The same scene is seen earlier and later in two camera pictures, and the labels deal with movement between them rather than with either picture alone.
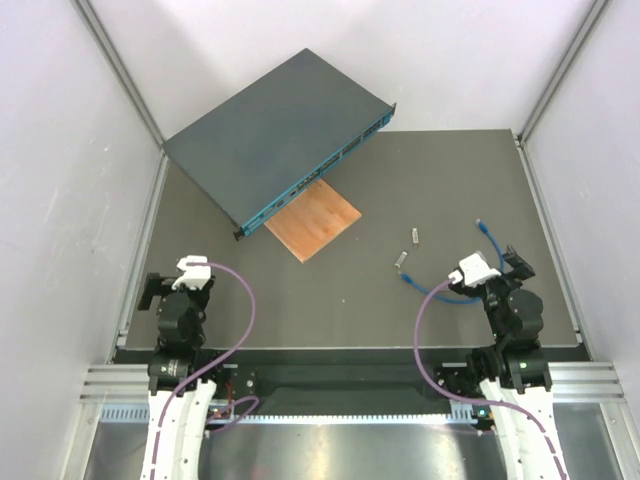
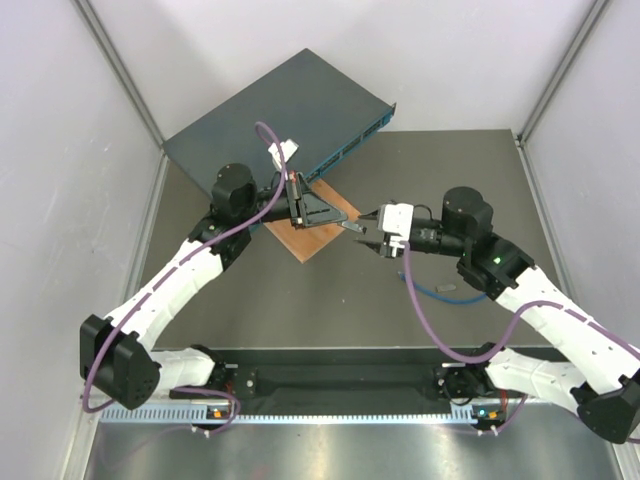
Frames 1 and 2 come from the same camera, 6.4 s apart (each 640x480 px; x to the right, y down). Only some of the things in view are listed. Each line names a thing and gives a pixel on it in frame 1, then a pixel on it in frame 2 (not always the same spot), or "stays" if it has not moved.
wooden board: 313,220 stays
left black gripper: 154,286 to 313,210
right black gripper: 521,267 to 382,248
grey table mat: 430,202 stays
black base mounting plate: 339,376 stays
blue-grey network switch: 269,144 stays
